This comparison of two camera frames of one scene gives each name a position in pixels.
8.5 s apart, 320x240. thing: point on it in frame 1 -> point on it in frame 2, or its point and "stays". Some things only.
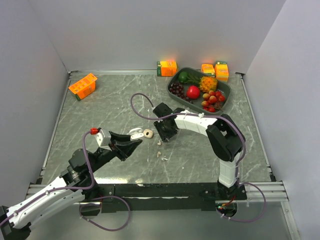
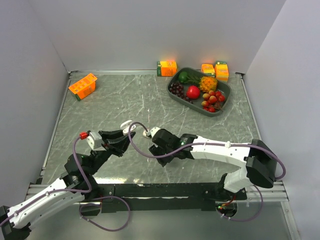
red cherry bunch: [211, 100] stays
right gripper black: [163, 135] -> [156, 149]
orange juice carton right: [221, 71] stays
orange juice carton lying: [208, 68] stays
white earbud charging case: [136, 133] -> [125, 126]
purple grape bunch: [177, 88] stays
